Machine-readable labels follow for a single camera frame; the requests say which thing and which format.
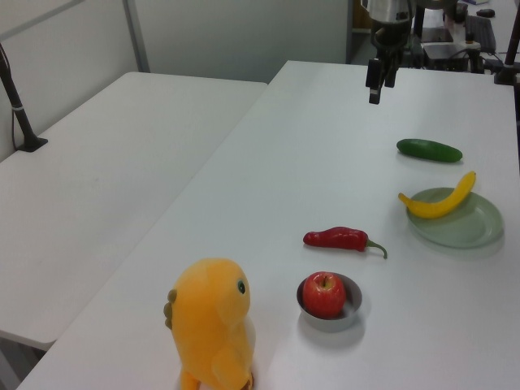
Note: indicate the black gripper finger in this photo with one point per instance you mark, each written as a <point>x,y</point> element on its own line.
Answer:
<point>374,81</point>
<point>390,77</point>

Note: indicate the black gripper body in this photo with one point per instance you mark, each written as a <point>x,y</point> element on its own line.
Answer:
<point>390,38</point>

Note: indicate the green cucumber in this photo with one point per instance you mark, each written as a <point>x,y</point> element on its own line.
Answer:
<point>428,150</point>

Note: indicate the grey metal bowl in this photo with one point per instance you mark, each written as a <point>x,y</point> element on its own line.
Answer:
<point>327,325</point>

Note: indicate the black keyboard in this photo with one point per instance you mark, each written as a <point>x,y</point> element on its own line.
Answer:
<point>481,32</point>

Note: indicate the black computer mouse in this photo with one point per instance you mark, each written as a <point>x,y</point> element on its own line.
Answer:
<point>485,13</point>

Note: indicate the yellow banana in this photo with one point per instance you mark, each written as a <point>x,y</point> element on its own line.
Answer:
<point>430,209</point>

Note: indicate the red chili pepper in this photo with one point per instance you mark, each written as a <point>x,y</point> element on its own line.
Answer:
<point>337,239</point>

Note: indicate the pale green plate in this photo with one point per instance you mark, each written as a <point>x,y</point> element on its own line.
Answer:
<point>467,229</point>

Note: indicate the red apple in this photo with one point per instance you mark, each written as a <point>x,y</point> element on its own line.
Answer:
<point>323,296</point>

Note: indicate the yellow plush toy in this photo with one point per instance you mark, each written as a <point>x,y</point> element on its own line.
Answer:
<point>207,308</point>

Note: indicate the white side table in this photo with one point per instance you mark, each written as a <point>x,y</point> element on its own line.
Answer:
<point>101,183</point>

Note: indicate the black camera stand pole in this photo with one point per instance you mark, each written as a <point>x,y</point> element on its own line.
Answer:
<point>510,53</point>
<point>18,109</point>

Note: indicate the grey partition frame post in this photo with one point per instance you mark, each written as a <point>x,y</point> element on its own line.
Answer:
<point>137,36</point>

